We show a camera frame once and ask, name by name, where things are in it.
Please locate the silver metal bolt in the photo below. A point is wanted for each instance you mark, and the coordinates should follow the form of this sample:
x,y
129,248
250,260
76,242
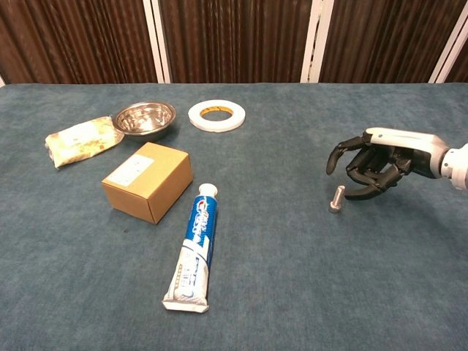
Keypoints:
x,y
337,199

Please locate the brown cardboard box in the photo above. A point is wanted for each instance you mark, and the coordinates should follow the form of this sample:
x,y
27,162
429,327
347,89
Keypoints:
x,y
146,183

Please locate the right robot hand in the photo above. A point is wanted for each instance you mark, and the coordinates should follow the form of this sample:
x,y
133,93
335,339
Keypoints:
x,y
402,142

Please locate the stainless steel bowl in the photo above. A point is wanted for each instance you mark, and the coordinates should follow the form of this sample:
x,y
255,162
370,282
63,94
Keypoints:
x,y
144,118

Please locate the white tape roll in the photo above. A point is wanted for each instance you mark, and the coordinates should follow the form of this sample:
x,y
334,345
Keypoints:
x,y
197,118

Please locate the brown corrugated partition panel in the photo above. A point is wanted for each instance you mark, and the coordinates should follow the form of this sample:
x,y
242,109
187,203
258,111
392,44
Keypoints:
x,y
73,36
384,36
461,66
237,36

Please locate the blue felt table cover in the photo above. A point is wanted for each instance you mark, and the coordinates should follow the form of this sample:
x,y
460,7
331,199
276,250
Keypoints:
x,y
256,292

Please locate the blue white toothpaste tube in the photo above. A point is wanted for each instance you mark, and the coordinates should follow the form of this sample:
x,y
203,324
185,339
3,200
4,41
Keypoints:
x,y
194,248

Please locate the yellow white snack packet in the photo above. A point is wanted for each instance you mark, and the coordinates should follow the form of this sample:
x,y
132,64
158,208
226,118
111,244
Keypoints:
x,y
80,140

